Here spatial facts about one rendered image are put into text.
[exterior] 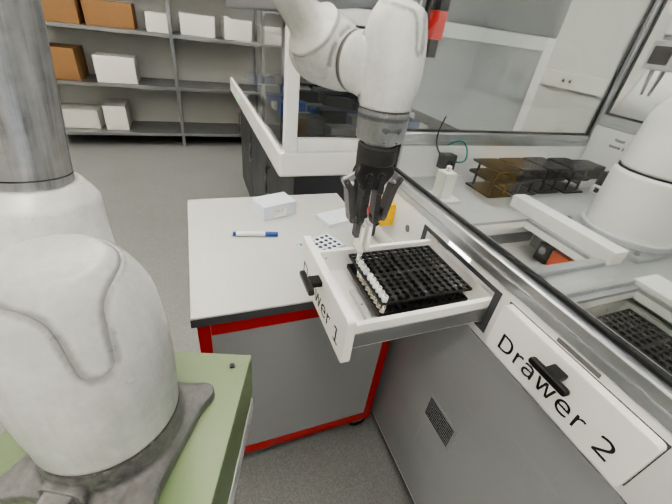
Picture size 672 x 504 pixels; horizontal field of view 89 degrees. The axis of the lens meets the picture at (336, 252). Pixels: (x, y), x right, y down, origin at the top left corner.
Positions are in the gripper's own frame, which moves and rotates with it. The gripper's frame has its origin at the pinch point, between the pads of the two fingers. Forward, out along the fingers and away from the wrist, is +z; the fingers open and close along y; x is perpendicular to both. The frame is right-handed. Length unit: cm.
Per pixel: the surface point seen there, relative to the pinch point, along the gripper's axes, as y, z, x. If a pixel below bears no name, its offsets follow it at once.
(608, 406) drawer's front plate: 21.3, 5.4, -44.2
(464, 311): 17.1, 9.7, -17.8
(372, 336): -4.1, 11.2, -18.0
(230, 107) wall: 11, 61, 419
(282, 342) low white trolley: -15.6, 35.7, 6.2
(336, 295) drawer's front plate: -10.3, 4.2, -12.7
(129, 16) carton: -79, -25, 378
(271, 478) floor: -20, 97, 0
